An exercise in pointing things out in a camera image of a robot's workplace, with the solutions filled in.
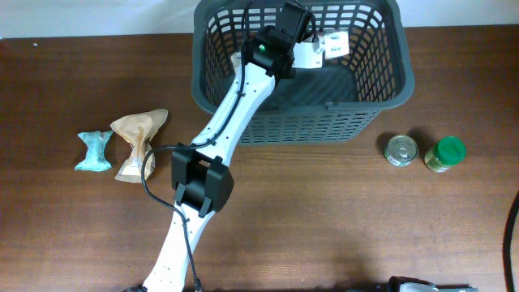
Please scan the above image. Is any white tissue pack strip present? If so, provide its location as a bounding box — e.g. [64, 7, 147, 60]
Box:
[230, 26, 350, 75]

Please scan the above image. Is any grey plastic basket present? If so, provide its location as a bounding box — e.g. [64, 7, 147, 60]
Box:
[191, 0, 415, 145]

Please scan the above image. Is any tan paper bag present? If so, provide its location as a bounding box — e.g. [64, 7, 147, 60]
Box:
[110, 109, 168, 183]

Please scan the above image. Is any teal snack wrapper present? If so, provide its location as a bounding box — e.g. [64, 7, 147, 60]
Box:
[75, 131, 113, 172]

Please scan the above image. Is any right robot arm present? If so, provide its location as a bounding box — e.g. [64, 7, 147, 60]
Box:
[347, 276, 479, 292]

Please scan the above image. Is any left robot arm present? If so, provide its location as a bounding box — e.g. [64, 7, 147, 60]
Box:
[140, 2, 314, 291]

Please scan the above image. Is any tin can green label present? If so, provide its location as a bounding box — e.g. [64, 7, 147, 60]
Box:
[384, 135, 418, 167]

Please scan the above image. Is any green lid glass jar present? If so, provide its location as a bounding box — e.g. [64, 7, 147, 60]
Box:
[424, 136, 467, 173]

